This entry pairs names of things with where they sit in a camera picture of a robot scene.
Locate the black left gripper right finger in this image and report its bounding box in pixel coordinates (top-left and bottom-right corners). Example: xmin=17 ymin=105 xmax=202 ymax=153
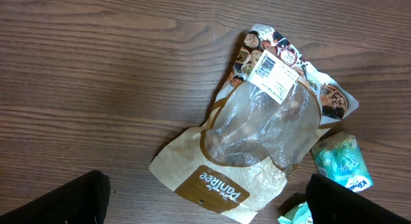
xmin=306 ymin=173 xmax=410 ymax=224

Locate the beige brown bread bag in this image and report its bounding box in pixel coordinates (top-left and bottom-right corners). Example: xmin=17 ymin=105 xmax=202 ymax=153
xmin=149 ymin=24 xmax=359 ymax=223

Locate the teal tissue pack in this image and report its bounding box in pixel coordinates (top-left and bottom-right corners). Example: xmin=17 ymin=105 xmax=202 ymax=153
xmin=311 ymin=132 xmax=374 ymax=193

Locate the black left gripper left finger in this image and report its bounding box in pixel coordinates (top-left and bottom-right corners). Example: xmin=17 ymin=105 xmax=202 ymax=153
xmin=1 ymin=170 xmax=110 ymax=224

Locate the large teal wipes pack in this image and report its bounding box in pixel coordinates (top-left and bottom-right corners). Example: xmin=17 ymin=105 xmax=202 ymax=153
xmin=277 ymin=202 xmax=313 ymax=224

